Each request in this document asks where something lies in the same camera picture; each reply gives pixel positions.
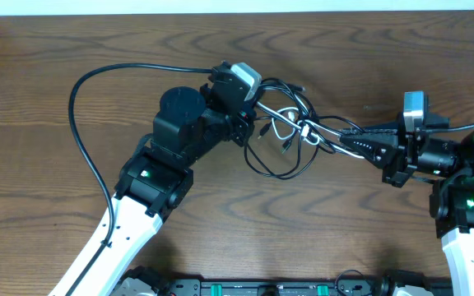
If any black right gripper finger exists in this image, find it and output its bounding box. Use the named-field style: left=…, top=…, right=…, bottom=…
left=340, top=133, right=398, bottom=169
left=342, top=122, right=399, bottom=135

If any black USB cable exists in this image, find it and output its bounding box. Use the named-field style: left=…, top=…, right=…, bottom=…
left=243, top=77, right=365, bottom=181

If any white USB cable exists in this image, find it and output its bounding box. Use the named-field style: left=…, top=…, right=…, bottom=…
left=255, top=102, right=365, bottom=160

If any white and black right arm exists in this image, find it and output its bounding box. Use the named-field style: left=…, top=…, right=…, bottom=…
left=339, top=113, right=474, bottom=295

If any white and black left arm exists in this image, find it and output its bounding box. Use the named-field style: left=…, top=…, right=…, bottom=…
left=51, top=62, right=262, bottom=295

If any black left camera cable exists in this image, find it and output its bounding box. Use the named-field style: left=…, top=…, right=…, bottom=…
left=63, top=62, right=217, bottom=296

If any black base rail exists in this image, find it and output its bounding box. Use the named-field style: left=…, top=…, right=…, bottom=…
left=160, top=278, right=454, bottom=296

